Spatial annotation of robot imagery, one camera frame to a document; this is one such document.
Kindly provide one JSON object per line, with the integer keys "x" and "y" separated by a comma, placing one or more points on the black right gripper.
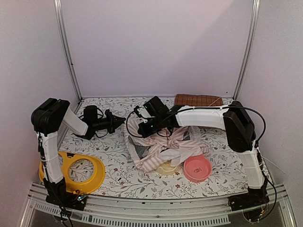
{"x": 145, "y": 132}

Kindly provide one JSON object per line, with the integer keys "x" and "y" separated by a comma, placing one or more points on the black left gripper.
{"x": 114, "y": 121}

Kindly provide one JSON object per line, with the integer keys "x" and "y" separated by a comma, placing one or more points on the pink striped pet tent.
{"x": 151, "y": 152}

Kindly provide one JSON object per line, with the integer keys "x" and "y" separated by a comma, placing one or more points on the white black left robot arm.
{"x": 47, "y": 119}

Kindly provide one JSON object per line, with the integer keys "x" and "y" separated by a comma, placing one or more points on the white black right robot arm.
{"x": 232, "y": 118}

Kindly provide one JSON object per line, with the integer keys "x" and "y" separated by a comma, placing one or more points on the cream pet bowl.
{"x": 167, "y": 169}

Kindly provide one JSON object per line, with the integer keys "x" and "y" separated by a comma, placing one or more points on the pink pet bowl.
{"x": 197, "y": 168}

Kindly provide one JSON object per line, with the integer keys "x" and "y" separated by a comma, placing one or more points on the brown woven mat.
{"x": 195, "y": 100}

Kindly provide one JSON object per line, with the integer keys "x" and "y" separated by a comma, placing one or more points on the yellow double bowl holder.
{"x": 81, "y": 172}

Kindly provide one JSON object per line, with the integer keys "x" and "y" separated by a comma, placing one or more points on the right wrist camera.
{"x": 140, "y": 112}

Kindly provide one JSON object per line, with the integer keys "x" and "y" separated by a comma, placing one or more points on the aluminium front rail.
{"x": 104, "y": 211}

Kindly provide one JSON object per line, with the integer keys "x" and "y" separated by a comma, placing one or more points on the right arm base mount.
{"x": 254, "y": 197}

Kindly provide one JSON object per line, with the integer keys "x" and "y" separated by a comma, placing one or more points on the left aluminium frame post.
{"x": 66, "y": 48}

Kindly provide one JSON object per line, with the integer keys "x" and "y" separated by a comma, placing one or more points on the aluminium frame post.
{"x": 66, "y": 48}
{"x": 248, "y": 47}

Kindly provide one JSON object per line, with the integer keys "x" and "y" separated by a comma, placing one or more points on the right aluminium frame post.
{"x": 248, "y": 47}

